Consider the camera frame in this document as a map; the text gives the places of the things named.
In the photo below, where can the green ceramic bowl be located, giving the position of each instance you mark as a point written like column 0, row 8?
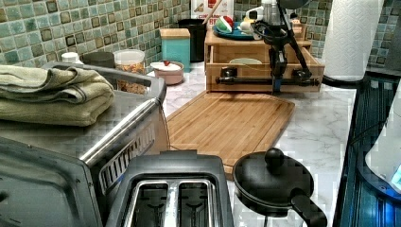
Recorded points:
column 246, row 61

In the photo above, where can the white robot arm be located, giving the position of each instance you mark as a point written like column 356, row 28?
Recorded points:
column 272, row 25

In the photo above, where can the teal canister with wooden lid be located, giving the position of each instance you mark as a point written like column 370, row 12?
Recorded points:
column 176, row 46

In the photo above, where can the white-capped spice bottle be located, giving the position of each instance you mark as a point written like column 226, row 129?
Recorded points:
column 71, row 57

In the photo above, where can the pink bowl with white lid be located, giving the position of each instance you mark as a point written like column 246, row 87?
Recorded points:
column 170, row 71

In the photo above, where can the wooden spoon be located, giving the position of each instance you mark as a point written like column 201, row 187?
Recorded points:
column 214, row 8

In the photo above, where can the clear glass cereal jar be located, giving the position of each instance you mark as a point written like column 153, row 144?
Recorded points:
column 132, row 61

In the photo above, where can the toy peeled banana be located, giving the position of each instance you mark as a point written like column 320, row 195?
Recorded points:
column 246, row 27

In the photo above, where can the folded beige towel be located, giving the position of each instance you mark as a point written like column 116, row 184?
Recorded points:
column 70, row 97

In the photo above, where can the white paper towel roll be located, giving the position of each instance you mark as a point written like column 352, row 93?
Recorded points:
column 349, row 38

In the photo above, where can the stainless steel toaster oven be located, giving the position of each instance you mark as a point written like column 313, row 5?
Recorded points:
column 67, row 176

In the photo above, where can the black two-slot toaster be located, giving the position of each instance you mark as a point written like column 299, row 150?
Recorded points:
column 178, row 188

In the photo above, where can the dark grey cup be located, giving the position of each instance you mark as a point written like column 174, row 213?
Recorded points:
column 103, row 59

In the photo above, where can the wooden drawer with black handle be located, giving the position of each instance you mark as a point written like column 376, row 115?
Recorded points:
column 256, row 78

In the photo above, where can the oats box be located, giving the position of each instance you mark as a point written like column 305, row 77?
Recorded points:
column 200, row 9

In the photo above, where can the black paper towel holder base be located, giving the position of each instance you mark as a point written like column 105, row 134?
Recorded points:
column 344, row 84

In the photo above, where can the toy watermelon slice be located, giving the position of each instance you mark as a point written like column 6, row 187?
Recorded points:
column 224, row 24

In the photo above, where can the wooden drawer cabinet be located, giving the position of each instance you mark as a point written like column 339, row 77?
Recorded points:
column 220, row 50

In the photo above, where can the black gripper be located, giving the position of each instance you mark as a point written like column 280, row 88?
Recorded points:
column 278, row 65

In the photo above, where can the bamboo cutting board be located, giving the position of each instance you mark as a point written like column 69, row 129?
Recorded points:
column 229, row 125

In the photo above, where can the dark blue plate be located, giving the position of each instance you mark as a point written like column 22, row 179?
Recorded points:
column 236, row 34

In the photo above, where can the black utensil holder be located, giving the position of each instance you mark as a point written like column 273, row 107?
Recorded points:
column 197, row 30

